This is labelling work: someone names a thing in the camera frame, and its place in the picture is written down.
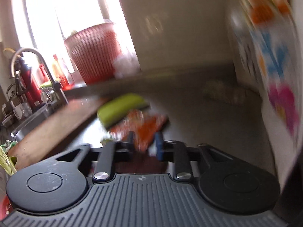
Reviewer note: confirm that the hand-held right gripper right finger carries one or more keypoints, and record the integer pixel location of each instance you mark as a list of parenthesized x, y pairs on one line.
[(159, 146)]

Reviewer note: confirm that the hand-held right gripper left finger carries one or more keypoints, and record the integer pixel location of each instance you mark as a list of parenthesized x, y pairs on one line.
[(131, 140)]

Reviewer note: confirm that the large orange snack packet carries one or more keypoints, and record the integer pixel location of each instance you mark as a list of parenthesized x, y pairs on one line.
[(148, 130)]

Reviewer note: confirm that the red mesh basket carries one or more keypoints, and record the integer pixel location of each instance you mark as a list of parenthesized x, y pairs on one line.
[(94, 56)]

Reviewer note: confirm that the yellow green sponge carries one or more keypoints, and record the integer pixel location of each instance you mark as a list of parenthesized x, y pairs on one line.
[(120, 106)]

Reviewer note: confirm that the wooden cutting board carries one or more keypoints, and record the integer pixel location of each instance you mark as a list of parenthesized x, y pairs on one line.
[(59, 127)]

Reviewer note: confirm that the white plastic bag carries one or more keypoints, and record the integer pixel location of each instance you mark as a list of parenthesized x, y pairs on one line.
[(126, 65)]

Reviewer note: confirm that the steel faucet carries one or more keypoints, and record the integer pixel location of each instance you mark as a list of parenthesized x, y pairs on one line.
[(58, 92)]

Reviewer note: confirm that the steel sink rack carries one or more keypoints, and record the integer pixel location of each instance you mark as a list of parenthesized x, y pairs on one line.
[(47, 89)]

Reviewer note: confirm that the orange bottle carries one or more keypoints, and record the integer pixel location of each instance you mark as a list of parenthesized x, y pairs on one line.
[(58, 71)]

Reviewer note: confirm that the steel sink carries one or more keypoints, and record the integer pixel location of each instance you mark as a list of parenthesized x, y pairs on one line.
[(30, 123)]

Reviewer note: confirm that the red thermos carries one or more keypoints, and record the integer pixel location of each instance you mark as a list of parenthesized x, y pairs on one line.
[(29, 85)]

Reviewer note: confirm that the green white cloth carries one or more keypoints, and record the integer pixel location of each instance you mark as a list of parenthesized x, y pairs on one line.
[(8, 145)]

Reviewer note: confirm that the pale green vegetable stalks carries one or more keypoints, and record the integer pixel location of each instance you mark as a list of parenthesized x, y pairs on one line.
[(6, 165)]

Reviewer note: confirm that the printed beige cloth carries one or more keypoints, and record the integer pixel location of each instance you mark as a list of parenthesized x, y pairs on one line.
[(272, 63)]

